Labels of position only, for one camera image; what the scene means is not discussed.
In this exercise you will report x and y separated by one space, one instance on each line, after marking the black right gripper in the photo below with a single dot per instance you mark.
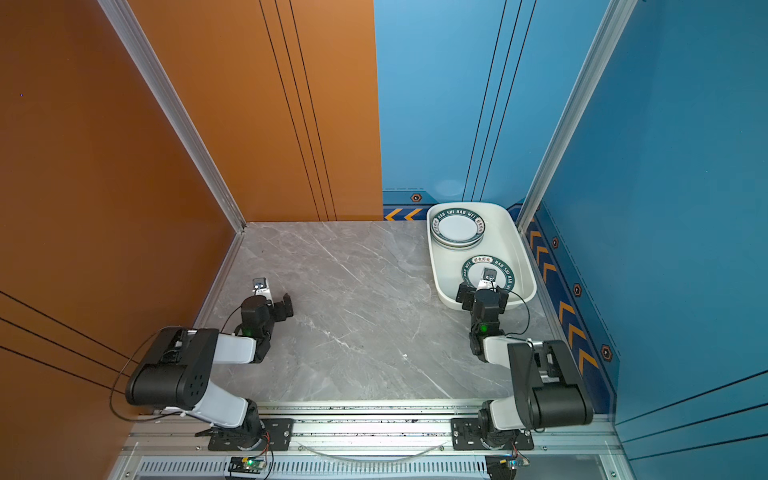
470 295

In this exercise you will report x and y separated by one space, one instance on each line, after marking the right circuit board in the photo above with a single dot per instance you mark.
505 467

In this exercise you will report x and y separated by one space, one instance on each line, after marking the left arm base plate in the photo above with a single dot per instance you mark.
274 434

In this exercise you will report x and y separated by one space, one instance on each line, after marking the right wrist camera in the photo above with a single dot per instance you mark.
489 276

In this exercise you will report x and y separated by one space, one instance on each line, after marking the circuit board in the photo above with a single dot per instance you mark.
247 468
505 467

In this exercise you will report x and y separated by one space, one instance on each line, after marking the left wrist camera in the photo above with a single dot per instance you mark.
261 288

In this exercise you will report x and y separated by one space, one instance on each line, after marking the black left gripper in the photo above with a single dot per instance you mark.
278 308

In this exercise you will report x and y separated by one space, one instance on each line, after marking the left circuit board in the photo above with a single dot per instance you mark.
247 468

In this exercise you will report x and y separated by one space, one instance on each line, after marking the aluminium rail frame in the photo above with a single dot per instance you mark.
397 439

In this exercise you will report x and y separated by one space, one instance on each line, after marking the white plastic bin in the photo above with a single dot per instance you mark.
477 244

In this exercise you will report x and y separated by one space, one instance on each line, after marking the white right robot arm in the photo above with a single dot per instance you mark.
548 390

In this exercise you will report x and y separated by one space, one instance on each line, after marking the green lettered plate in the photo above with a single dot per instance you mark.
457 226
472 269

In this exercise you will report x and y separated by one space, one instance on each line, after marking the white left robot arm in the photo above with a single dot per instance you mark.
174 375

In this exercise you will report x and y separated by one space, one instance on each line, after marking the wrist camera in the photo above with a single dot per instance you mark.
489 276
261 288

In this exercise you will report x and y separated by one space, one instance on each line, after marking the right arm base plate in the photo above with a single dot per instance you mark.
466 435

